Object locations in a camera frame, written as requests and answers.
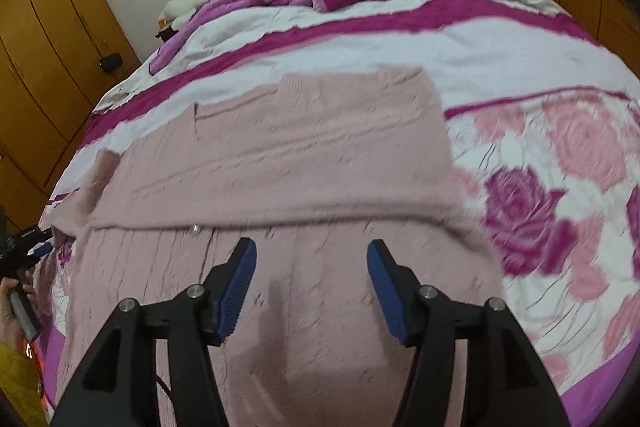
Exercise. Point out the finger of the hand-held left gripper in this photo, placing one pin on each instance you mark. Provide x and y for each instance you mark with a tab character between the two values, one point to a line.
42	250

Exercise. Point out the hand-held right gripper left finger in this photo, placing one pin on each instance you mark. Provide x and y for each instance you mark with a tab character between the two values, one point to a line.
239	279

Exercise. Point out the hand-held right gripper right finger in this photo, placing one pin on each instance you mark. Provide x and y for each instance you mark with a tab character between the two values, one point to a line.
384	279

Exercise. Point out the pink knit sweater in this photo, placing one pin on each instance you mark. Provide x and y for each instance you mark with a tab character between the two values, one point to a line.
280	157

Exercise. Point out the person's left forearm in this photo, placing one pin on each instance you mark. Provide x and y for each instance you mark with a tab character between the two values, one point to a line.
17	387

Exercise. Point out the person's left hand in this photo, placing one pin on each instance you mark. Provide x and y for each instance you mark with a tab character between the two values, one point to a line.
7	312

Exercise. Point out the wooden wardrobe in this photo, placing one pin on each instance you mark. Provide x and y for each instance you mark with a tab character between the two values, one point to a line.
45	57

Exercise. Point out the small black pouch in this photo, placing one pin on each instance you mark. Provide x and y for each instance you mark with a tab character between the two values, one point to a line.
111	62

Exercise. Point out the dark wooden nightstand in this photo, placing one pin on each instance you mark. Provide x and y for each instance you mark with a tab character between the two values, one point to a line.
164	32

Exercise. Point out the floral pink bedspread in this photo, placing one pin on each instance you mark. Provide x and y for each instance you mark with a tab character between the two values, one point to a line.
525	72

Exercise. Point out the white plush toy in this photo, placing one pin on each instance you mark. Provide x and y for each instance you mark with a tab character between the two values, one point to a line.
182	4

